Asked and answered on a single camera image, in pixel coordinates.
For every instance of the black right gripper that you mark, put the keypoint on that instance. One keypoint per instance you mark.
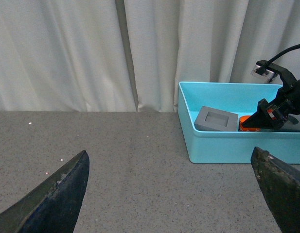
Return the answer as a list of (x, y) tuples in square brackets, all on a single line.
[(274, 115)]

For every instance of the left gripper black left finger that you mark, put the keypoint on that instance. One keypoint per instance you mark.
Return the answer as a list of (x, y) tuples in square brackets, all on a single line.
[(54, 205)]

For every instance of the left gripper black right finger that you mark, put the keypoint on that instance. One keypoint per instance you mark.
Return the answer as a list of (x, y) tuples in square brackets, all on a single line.
[(280, 185)]

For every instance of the gray block with square hole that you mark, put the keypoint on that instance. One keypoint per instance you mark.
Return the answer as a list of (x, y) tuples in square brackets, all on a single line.
[(215, 120)]

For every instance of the light blue plastic box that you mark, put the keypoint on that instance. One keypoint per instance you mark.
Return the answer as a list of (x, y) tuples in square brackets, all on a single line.
[(231, 147)]

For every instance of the white pleated curtain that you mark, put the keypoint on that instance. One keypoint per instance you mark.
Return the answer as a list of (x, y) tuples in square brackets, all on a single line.
[(130, 55)]

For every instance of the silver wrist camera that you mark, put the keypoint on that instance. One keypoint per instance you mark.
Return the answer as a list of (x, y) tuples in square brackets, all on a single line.
[(265, 74)]

